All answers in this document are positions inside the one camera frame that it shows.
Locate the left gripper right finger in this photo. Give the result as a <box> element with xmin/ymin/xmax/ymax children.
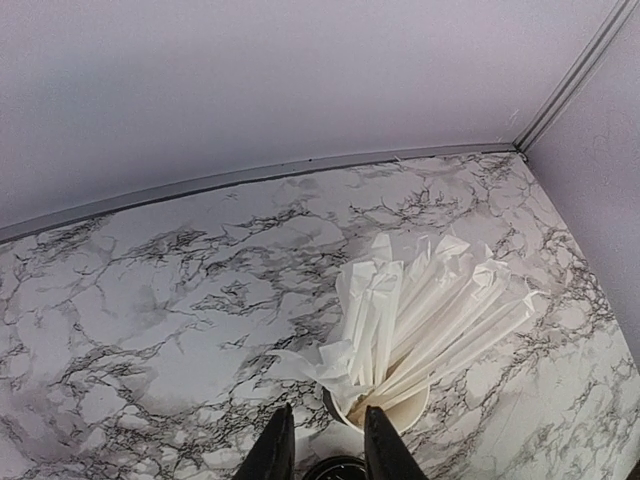
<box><xmin>364</xmin><ymin>406</ymin><xmax>427</xmax><ymax>480</ymax></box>

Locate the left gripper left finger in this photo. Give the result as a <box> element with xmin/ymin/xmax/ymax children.
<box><xmin>238</xmin><ymin>404</ymin><xmax>295</xmax><ymax>480</ymax></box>

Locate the black cup holding straws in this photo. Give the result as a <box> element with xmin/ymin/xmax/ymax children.
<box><xmin>322</xmin><ymin>386</ymin><xmax>430</xmax><ymax>434</ymax></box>

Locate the stack of black lids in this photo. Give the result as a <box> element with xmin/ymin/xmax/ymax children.
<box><xmin>302</xmin><ymin>455</ymin><xmax>367</xmax><ymax>480</ymax></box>

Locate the bundle of white wrapped straws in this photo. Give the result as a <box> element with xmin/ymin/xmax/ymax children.
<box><xmin>273</xmin><ymin>234</ymin><xmax>538</xmax><ymax>404</ymax></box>

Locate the right aluminium frame post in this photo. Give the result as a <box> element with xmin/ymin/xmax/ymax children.
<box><xmin>512</xmin><ymin>0</ymin><xmax>639</xmax><ymax>153</ymax></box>

